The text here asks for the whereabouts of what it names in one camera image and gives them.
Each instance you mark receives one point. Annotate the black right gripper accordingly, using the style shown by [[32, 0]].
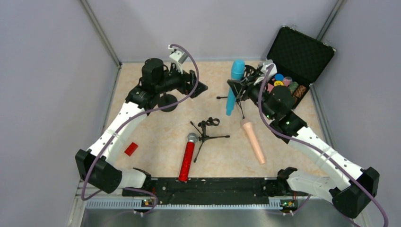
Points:
[[245, 88]]

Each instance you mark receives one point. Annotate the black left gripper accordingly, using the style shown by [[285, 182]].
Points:
[[191, 79]]

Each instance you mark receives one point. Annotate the blue microphone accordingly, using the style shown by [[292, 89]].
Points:
[[237, 72]]

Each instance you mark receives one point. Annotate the black round-base mic stand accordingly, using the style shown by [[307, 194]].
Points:
[[165, 100]]

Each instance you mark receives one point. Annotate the small black tripod mic stand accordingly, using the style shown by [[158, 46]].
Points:
[[202, 130]]

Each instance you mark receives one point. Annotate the beige microphone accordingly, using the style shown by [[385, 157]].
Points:
[[248, 128]]

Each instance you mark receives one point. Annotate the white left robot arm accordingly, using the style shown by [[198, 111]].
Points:
[[157, 88]]

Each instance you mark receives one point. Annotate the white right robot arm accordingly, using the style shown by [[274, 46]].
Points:
[[347, 186]]

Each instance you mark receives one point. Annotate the black tripod stand with basket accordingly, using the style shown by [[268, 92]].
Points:
[[249, 74]]

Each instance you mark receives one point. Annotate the yellow big blind button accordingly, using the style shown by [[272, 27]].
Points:
[[278, 83]]

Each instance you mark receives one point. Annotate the blue dealer button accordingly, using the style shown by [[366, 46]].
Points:
[[279, 77]]

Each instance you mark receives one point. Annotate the black poker chip case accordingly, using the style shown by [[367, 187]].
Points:
[[300, 57]]

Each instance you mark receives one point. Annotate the red glitter microphone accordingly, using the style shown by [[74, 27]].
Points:
[[187, 158]]

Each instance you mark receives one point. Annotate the red plastic block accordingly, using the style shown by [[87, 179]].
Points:
[[131, 149]]

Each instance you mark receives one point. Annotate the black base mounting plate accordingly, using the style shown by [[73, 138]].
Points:
[[217, 191]]

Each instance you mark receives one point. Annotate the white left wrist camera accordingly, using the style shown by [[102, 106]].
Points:
[[177, 57]]

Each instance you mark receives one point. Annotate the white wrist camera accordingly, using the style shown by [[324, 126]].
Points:
[[177, 57], [267, 68]]

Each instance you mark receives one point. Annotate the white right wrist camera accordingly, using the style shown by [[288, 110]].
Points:
[[267, 68]]

